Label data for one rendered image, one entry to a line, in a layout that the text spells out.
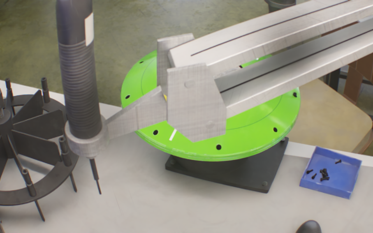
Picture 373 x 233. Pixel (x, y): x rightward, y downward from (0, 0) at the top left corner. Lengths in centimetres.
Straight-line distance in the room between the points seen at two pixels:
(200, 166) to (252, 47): 50
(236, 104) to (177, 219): 43
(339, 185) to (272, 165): 16
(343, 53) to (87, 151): 29
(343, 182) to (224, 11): 240
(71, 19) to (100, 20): 284
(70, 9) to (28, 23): 309
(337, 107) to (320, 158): 63
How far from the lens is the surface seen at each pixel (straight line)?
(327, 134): 156
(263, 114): 89
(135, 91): 94
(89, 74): 50
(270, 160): 103
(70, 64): 48
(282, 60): 57
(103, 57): 293
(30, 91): 126
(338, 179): 102
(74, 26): 46
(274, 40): 51
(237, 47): 51
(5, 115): 98
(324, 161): 105
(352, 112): 167
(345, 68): 248
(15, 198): 90
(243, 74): 57
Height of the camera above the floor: 166
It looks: 40 degrees down
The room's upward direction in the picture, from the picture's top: 1 degrees counter-clockwise
